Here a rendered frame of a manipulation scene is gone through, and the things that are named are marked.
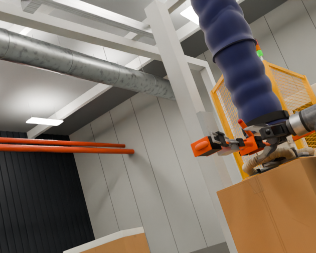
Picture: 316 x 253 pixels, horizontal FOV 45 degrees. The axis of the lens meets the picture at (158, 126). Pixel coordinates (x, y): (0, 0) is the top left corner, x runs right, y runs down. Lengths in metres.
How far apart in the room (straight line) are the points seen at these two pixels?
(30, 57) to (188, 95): 4.79
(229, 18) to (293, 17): 10.08
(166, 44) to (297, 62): 8.26
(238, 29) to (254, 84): 0.30
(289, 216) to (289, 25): 10.64
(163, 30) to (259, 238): 2.53
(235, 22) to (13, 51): 5.93
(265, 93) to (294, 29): 10.08
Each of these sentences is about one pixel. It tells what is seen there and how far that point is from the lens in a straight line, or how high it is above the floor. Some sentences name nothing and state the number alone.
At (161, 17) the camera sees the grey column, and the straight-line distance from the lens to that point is 3.82.
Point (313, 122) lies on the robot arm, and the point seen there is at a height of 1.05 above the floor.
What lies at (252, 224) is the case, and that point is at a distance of 1.65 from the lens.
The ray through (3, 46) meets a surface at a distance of 7.44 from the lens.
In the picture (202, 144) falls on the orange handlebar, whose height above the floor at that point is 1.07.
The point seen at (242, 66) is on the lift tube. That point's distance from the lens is 1.93.
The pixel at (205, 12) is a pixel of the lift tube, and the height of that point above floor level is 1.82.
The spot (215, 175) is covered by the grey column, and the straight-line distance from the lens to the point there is 3.29.
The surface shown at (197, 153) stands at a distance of 1.36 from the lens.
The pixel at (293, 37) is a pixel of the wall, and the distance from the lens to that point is 11.90.
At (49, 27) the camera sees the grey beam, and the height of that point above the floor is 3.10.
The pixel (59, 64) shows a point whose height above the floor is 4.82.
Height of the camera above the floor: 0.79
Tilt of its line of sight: 17 degrees up
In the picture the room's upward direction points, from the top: 18 degrees counter-clockwise
